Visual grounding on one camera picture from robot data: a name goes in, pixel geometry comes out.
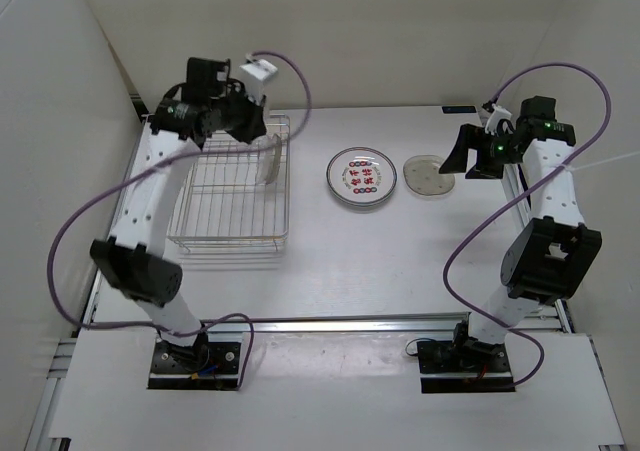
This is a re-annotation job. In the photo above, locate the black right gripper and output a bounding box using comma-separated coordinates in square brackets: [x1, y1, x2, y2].
[439, 124, 522, 179]

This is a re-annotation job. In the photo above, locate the clear glass plate front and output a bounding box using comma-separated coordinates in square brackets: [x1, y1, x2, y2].
[403, 155, 455, 198]

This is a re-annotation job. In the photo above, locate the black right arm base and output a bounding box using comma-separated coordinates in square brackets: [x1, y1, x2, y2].
[404, 322, 516, 394]

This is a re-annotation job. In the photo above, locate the green rim dotted plate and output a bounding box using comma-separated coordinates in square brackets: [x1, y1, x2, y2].
[325, 147, 398, 208]

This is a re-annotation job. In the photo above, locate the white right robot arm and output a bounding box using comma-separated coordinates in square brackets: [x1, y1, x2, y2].
[439, 96, 602, 371]

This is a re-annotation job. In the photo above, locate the aluminium mounting rail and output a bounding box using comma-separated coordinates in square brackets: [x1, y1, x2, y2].
[92, 313, 463, 337]

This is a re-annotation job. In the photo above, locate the white cable tie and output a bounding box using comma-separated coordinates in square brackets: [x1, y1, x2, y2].
[563, 150, 640, 173]

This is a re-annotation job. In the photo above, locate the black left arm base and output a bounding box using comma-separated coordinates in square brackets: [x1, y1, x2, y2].
[147, 340, 242, 391]

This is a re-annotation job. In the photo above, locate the clear glass plate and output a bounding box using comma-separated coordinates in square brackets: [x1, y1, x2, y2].
[264, 134, 282, 185]
[403, 155, 455, 198]
[254, 136, 268, 184]

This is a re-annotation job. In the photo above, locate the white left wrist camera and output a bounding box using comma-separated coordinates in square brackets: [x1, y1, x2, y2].
[238, 55, 278, 106]

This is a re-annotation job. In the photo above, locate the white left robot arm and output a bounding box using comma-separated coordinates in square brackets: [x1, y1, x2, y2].
[90, 57, 277, 371]

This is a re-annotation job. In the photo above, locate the dark blue label sticker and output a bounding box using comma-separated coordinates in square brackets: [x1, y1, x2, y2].
[442, 105, 476, 114]

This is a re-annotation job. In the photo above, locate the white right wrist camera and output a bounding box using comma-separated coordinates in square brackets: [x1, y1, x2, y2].
[482, 101, 512, 135]

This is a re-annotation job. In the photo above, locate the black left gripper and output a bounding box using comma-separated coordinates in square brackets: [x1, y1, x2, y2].
[211, 83, 268, 145]

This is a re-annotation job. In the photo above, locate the clear glass plate back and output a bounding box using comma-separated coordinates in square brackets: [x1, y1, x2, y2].
[264, 134, 282, 185]

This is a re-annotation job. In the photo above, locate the silver wire dish rack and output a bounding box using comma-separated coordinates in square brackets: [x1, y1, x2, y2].
[168, 114, 290, 255]

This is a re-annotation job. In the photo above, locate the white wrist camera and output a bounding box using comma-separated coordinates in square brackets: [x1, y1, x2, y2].
[482, 101, 512, 135]
[238, 55, 278, 106]

